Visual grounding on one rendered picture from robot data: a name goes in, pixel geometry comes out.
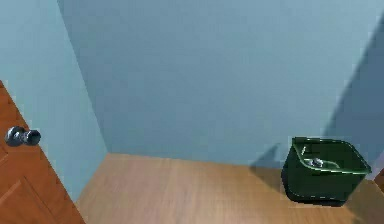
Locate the dark metal door knob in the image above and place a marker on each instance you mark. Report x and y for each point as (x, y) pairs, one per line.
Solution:
(22, 136)

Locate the dark green square bin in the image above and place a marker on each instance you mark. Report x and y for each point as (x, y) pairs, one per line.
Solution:
(320, 185)

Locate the brown wooden room door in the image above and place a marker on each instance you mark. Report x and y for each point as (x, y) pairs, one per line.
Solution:
(23, 186)

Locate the small grey crumpled object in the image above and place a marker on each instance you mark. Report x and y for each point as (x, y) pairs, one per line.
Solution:
(316, 162)

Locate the brown wooden furniture corner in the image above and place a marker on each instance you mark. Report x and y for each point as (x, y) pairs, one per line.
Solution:
(380, 180)

